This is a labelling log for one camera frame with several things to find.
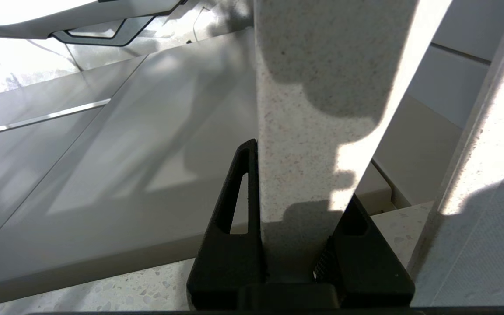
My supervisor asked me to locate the grey cabinet door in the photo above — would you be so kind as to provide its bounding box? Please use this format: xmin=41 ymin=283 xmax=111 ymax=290
xmin=0 ymin=27 xmax=260 ymax=307

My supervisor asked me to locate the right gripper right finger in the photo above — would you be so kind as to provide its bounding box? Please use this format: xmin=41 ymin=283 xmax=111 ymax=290
xmin=313 ymin=194 xmax=415 ymax=307

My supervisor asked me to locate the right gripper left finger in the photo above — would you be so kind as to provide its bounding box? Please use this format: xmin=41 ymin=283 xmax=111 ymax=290
xmin=186 ymin=139 xmax=266 ymax=308

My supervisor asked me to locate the white speckled cutting board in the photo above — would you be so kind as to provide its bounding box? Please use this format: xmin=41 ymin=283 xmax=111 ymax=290
xmin=252 ymin=0 xmax=454 ymax=281

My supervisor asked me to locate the metal drawer handle strip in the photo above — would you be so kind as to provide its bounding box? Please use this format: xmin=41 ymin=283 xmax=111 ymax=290
xmin=0 ymin=98 xmax=112 ymax=140

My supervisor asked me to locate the grey drawer front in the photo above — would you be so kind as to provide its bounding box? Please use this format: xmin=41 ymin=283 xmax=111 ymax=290
xmin=0 ymin=105 xmax=105 ymax=259
xmin=0 ymin=56 xmax=147 ymax=134

